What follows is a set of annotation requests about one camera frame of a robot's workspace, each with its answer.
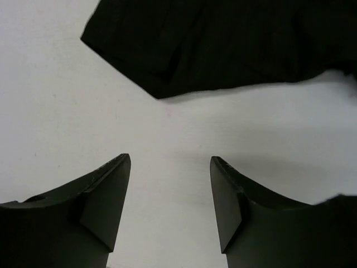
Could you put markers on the black pleated skirt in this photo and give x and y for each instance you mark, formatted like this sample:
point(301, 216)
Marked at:
point(171, 48)

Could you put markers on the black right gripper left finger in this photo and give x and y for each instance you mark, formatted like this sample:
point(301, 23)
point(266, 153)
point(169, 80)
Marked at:
point(74, 225)

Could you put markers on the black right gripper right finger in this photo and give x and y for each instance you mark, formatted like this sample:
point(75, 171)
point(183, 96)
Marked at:
point(258, 227)

